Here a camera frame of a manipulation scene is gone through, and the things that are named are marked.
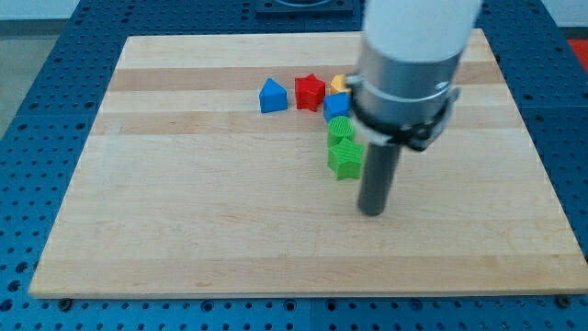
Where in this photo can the green star block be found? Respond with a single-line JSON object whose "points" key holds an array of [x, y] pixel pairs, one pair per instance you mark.
{"points": [[346, 159]]}

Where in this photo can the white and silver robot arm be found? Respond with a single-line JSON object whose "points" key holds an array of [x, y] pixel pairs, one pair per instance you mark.
{"points": [[402, 91]]}

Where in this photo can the red star block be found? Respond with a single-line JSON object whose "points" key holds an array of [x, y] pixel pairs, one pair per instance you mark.
{"points": [[309, 92]]}

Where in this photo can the green cylinder block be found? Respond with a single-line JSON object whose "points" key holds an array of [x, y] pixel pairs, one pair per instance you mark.
{"points": [[339, 128]]}

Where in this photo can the blue triangular block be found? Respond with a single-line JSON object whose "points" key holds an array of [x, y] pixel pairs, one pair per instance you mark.
{"points": [[273, 97]]}

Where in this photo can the blue cube block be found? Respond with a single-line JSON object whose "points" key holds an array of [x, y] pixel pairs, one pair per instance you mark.
{"points": [[336, 105]]}

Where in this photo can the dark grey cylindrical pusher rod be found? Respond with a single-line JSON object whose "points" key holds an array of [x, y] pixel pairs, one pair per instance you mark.
{"points": [[377, 177]]}

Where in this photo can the light wooden board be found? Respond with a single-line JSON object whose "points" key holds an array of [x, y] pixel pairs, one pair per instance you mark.
{"points": [[184, 189]]}

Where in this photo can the yellow block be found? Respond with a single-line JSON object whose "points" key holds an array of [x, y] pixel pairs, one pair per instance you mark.
{"points": [[338, 85]]}

